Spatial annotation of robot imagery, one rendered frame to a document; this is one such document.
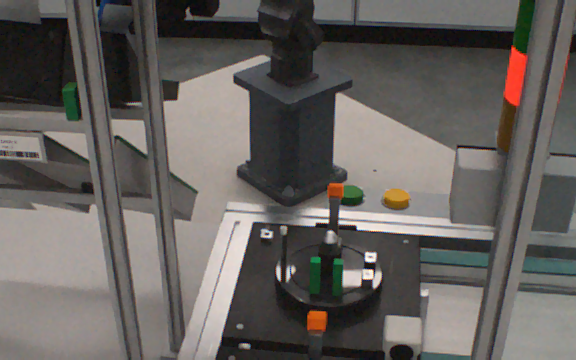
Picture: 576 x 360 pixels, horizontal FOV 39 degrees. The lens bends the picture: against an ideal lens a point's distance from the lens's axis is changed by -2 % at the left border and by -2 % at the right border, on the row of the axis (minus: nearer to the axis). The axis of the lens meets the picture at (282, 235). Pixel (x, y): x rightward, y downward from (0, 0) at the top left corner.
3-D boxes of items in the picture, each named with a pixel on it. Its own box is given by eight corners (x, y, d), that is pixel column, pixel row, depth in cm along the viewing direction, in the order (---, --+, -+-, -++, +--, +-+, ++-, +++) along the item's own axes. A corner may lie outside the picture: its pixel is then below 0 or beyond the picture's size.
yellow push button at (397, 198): (383, 197, 127) (383, 186, 126) (409, 199, 127) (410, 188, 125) (382, 212, 124) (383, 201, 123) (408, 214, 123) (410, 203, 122)
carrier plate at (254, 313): (252, 233, 120) (252, 221, 119) (418, 246, 117) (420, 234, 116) (221, 348, 101) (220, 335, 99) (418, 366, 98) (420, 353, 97)
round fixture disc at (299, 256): (282, 245, 114) (282, 234, 113) (383, 253, 113) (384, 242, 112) (267, 312, 103) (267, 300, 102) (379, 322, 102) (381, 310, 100)
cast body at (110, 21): (120, 63, 103) (131, 9, 103) (149, 66, 102) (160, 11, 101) (81, 46, 95) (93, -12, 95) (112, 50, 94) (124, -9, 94)
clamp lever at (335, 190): (325, 237, 111) (328, 182, 109) (340, 238, 111) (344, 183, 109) (323, 244, 108) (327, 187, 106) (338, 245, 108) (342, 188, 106)
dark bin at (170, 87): (85, 87, 106) (90, 29, 104) (178, 100, 103) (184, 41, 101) (-56, 89, 79) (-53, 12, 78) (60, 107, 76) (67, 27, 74)
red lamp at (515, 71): (501, 84, 79) (509, 36, 76) (554, 88, 78) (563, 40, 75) (506, 108, 75) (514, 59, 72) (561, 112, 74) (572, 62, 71)
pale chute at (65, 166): (107, 206, 119) (115, 176, 120) (191, 221, 116) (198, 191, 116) (6, 156, 92) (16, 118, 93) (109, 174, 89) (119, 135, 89)
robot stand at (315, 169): (295, 148, 157) (296, 50, 145) (349, 179, 148) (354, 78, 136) (235, 174, 150) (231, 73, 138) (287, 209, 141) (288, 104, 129)
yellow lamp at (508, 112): (494, 130, 81) (501, 85, 79) (544, 133, 81) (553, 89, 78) (498, 155, 78) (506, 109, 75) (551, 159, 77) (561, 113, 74)
